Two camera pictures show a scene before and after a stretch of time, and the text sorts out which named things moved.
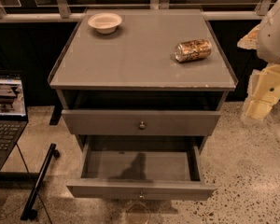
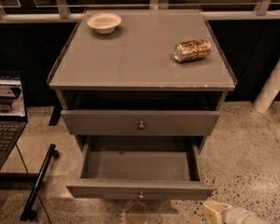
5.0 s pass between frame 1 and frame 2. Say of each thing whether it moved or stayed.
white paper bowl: stayed
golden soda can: stayed
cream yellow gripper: moved
